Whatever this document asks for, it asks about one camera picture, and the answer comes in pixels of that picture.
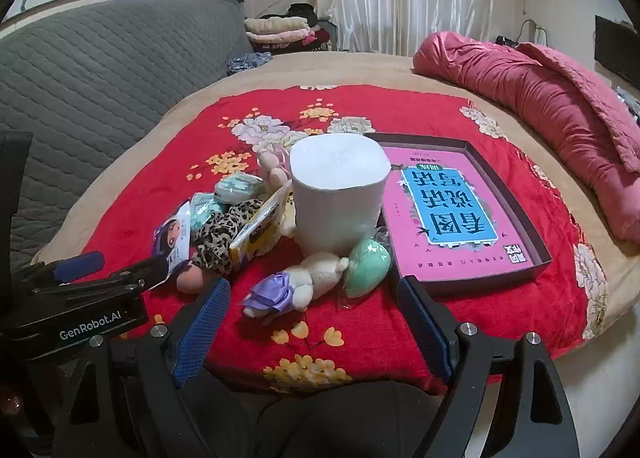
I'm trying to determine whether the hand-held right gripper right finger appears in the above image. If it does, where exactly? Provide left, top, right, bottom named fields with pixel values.
left=396, top=275, right=581, bottom=458

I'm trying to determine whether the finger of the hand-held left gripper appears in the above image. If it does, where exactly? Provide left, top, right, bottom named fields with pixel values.
left=12, top=251, right=107, bottom=290
left=31, top=257, right=171, bottom=306

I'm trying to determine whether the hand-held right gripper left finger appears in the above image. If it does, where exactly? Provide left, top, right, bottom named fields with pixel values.
left=52, top=277, right=232, bottom=458

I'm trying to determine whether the cartoon girl packet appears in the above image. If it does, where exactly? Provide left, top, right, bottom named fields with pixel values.
left=150, top=201, right=196, bottom=291

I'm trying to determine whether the dark brown box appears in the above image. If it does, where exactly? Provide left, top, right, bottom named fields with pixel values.
left=364, top=132, right=553, bottom=296

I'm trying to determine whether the leopard print scrunchie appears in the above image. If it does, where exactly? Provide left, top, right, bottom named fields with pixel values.
left=192, top=198, right=266, bottom=276

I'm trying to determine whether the large green tissue pack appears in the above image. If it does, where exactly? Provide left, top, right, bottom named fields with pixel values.
left=190, top=192, right=228, bottom=229

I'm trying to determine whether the peach makeup sponge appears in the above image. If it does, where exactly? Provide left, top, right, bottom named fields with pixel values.
left=176, top=263, right=207, bottom=295

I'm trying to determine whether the mint green sponge packet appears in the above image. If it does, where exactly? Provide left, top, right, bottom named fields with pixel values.
left=342, top=228, right=393, bottom=311

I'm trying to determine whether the yellow wipes packet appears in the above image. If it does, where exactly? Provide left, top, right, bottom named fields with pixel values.
left=227, top=185, right=293, bottom=266

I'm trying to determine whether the small green tissue pack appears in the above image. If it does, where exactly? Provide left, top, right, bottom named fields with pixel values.
left=214, top=173, right=266, bottom=204

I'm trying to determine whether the pink book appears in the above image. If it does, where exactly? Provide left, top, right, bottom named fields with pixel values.
left=382, top=145, right=538, bottom=284

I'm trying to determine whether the grey quilted sofa cover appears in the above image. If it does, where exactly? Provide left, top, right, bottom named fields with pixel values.
left=0, top=0, right=256, bottom=279

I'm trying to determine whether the red floral blanket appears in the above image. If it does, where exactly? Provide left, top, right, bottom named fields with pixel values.
left=65, top=83, right=608, bottom=396

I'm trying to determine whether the blue knit cloth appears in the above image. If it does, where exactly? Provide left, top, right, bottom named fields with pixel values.
left=227, top=52, right=273, bottom=76

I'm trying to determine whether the maroon quilt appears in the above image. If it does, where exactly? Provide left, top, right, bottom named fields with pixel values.
left=412, top=31, right=640, bottom=244

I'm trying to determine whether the beige bed sheet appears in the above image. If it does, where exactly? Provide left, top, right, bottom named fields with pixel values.
left=30, top=51, right=640, bottom=359

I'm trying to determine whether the pile of folded clothes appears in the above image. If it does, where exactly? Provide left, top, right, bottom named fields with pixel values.
left=244, top=3, right=341, bottom=55

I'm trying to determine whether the black television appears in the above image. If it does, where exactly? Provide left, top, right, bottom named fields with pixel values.
left=594, top=14, right=640, bottom=89

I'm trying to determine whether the wall cable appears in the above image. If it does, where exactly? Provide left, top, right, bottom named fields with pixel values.
left=520, top=18, right=551, bottom=46

